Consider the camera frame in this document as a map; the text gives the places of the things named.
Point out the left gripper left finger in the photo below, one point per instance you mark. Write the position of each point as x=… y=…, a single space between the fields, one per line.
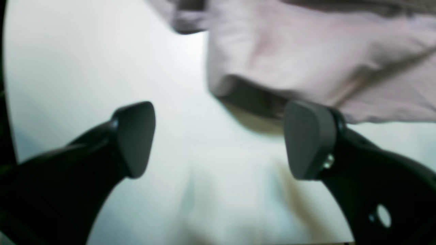
x=54 y=198

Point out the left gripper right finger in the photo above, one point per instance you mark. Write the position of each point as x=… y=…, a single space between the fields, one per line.
x=387 y=199

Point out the mauve t-shirt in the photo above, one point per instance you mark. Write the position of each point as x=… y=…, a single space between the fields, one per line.
x=373 y=60

